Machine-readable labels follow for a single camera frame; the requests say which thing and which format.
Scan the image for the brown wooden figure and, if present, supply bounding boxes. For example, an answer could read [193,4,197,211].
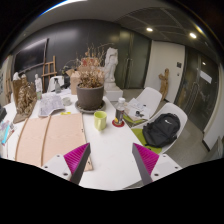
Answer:
[158,68,171,102]

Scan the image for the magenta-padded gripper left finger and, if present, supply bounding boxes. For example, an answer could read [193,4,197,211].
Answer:
[42,142,92,185]

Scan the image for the grey plant saucer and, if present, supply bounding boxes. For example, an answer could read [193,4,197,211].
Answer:
[74,99,107,115]

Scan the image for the stack of papers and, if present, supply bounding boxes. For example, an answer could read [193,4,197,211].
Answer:
[123,97,151,122]

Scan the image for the white pedestal block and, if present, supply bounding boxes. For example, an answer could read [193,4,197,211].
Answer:
[103,81,124,103]

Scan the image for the small white bowl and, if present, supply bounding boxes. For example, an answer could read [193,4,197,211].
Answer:
[61,96,73,107]

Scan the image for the yellow-green mug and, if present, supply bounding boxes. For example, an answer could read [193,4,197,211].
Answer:
[93,110,108,132]

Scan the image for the crumpled printed paper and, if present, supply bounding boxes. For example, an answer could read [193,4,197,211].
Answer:
[37,92,66,118]

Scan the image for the black wall screen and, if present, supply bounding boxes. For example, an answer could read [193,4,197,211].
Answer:
[13,37,49,74]

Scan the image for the cardboard box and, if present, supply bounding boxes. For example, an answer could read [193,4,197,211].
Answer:
[65,56,101,96]

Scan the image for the white shell chair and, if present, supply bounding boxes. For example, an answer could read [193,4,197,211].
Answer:
[123,86,163,128]
[131,102,189,155]

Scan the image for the small white figurine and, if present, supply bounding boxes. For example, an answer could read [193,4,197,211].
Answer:
[34,73,44,94]

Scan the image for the black backpack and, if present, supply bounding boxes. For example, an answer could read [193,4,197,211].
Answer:
[142,112,181,149]

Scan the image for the flat round red coaster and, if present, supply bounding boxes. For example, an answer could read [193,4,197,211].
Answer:
[111,119,126,129]

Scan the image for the dried plant in grey pot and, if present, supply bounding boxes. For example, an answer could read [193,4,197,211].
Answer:
[61,43,114,111]

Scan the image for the wooden easel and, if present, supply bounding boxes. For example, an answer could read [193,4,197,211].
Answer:
[41,55,58,93]

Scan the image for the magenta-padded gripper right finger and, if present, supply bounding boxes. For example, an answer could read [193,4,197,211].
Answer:
[131,142,183,186]

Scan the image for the clear plastic drink bottle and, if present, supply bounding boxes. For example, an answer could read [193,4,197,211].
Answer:
[114,97,127,126]

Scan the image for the beige wooden board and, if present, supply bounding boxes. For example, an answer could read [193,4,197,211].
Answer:
[14,112,94,173]

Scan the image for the green seat cushion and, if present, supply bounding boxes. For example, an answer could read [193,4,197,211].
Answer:
[122,114,141,126]
[130,128,163,155]

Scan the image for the white stone statue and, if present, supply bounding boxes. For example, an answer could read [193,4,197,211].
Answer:
[104,47,119,84]

